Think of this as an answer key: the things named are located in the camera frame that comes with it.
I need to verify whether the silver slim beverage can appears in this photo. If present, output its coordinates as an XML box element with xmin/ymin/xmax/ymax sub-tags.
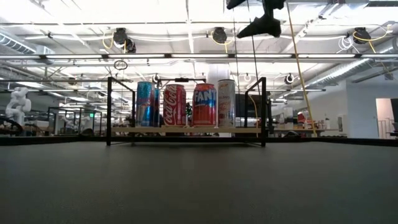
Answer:
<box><xmin>217</xmin><ymin>78</ymin><xmax>236</xmax><ymax>128</ymax></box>

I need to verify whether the black curved hose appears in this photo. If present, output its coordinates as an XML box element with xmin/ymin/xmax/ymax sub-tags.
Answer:
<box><xmin>0</xmin><ymin>116</ymin><xmax>24</xmax><ymax>136</ymax></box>

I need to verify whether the red Coca-Cola can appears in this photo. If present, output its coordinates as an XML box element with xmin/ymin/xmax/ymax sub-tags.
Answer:
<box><xmin>162</xmin><ymin>83</ymin><xmax>188</xmax><ymax>127</ymax></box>

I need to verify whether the wooden shelf with black frame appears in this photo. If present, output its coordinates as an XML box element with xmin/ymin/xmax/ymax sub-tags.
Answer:
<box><xmin>105</xmin><ymin>76</ymin><xmax>267</xmax><ymax>147</ymax></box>

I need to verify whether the black table mat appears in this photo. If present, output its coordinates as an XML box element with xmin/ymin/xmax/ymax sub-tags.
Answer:
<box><xmin>0</xmin><ymin>141</ymin><xmax>398</xmax><ymax>224</ymax></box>

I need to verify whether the yellow power cable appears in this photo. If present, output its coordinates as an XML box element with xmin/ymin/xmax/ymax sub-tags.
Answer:
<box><xmin>285</xmin><ymin>0</ymin><xmax>318</xmax><ymax>138</ymax></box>

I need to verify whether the red Fanta can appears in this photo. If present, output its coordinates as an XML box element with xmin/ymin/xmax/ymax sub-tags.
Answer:
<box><xmin>192</xmin><ymin>82</ymin><xmax>218</xmax><ymax>128</ymax></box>

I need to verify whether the silver ventilation duct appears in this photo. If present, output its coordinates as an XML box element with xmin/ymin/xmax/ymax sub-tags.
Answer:
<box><xmin>306</xmin><ymin>37</ymin><xmax>398</xmax><ymax>88</ymax></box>
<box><xmin>0</xmin><ymin>34</ymin><xmax>55</xmax><ymax>65</ymax></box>

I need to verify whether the black monitor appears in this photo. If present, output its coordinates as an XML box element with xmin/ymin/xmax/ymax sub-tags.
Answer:
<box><xmin>235</xmin><ymin>93</ymin><xmax>270</xmax><ymax>118</ymax></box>

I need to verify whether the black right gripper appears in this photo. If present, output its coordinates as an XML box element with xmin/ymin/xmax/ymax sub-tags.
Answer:
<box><xmin>226</xmin><ymin>0</ymin><xmax>286</xmax><ymax>39</ymax></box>

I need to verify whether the black hanging ring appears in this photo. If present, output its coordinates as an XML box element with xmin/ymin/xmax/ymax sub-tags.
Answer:
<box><xmin>113</xmin><ymin>59</ymin><xmax>129</xmax><ymax>71</ymax></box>

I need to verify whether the long ceiling light strip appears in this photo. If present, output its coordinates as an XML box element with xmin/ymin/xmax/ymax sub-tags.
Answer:
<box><xmin>0</xmin><ymin>53</ymin><xmax>398</xmax><ymax>60</ymax></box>

